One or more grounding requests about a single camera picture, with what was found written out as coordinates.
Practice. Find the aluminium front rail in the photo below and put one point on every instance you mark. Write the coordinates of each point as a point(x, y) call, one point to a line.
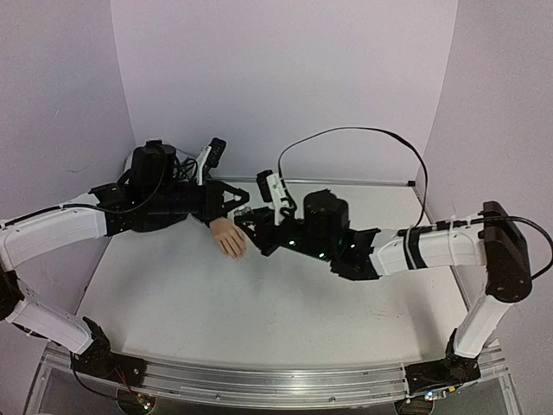
point(274, 388)

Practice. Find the clear nail polish bottle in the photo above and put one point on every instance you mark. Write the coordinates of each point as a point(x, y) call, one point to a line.
point(242, 211)

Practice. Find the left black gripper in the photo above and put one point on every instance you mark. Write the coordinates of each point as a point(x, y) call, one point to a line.
point(214, 207)

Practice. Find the mannequin hand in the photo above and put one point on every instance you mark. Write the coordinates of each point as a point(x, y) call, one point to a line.
point(229, 239)

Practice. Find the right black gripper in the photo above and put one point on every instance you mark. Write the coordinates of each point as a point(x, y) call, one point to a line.
point(268, 226)

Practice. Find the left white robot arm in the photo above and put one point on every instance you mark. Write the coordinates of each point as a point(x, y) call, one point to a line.
point(101, 212)

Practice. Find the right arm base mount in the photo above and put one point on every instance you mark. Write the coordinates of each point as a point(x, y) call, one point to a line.
point(451, 370)

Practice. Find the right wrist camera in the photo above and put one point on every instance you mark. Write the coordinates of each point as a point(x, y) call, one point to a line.
point(273, 190)

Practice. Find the grey and black jacket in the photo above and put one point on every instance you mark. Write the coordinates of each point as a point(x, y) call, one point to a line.
point(151, 174)

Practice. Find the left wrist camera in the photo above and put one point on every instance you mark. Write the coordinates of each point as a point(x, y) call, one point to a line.
point(209, 158)

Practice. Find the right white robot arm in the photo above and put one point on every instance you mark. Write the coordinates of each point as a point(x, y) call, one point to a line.
point(488, 239)

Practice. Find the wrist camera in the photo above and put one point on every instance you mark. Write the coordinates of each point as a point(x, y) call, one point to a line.
point(209, 158)
point(273, 190)

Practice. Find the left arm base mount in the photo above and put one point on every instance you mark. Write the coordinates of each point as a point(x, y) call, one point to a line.
point(99, 361)

